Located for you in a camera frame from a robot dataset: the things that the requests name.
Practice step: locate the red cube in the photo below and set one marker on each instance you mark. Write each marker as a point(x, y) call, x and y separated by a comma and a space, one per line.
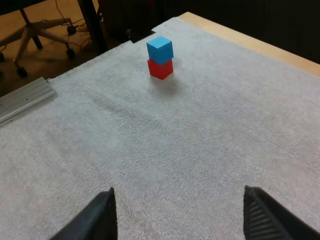
point(161, 70)

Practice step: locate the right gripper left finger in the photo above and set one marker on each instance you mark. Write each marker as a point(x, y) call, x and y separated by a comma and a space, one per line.
point(100, 220)

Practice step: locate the blue cube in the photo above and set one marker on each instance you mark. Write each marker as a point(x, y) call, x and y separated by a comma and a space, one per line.
point(160, 51)

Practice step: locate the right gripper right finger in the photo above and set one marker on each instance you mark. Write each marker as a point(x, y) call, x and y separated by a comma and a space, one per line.
point(265, 220)

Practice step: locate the ribbed aluminium rail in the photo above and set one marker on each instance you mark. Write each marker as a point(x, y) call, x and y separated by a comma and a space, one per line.
point(23, 98)

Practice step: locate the dark table clamp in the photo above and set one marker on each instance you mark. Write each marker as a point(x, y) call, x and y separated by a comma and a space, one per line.
point(140, 36)

